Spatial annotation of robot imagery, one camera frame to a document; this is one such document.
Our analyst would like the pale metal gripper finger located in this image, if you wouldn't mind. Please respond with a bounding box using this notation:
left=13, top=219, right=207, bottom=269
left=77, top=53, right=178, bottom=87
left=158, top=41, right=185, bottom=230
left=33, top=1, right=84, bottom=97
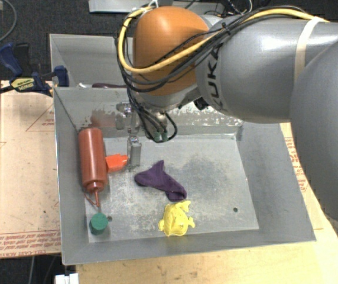
left=129, top=137, right=142, bottom=168
left=126, top=137, right=132, bottom=171

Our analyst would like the orange block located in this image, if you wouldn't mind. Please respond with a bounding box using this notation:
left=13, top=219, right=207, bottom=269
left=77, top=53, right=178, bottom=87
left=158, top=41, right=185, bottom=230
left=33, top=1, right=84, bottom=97
left=105, top=154, right=129, bottom=174

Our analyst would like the purple cloth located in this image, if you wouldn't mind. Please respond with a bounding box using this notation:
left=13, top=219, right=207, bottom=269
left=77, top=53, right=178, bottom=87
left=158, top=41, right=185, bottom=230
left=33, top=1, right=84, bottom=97
left=134, top=160, right=188, bottom=202

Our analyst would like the red-brown squeeze bottle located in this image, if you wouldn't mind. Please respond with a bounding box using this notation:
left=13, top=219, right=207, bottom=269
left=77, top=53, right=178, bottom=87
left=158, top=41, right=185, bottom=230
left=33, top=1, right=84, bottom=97
left=77, top=127, right=109, bottom=208

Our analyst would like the grey metal bin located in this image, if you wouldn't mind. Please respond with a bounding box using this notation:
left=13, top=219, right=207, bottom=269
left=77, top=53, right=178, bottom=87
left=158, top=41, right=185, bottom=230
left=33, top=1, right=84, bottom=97
left=49, top=33, right=317, bottom=266

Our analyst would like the green cylinder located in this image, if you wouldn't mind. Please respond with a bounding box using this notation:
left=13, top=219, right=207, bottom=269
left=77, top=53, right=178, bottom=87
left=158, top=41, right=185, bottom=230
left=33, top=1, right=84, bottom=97
left=89, top=212, right=109, bottom=236

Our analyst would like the yellow toy fish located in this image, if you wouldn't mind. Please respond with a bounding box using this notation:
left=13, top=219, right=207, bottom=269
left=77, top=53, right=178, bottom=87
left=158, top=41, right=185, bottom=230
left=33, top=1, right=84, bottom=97
left=158, top=200, right=196, bottom=237

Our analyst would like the black cylinder on white bracket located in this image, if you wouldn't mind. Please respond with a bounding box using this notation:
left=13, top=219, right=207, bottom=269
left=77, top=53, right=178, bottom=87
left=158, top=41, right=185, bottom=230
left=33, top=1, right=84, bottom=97
left=193, top=96, right=210, bottom=111

